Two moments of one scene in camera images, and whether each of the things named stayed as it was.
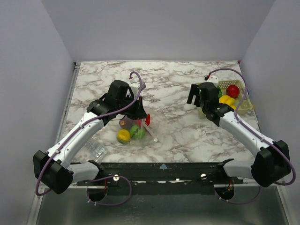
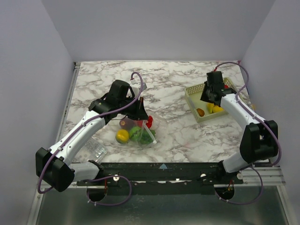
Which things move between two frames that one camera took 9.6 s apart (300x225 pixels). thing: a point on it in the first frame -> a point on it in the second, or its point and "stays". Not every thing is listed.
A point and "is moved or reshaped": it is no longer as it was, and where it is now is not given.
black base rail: (155, 174) stays
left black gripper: (139, 109) stays
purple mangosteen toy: (126, 123) stays
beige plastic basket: (241, 104) -> (193, 95)
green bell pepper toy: (220, 93) is moved or reshaped
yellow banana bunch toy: (227, 99) -> (213, 108)
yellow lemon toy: (123, 136) stays
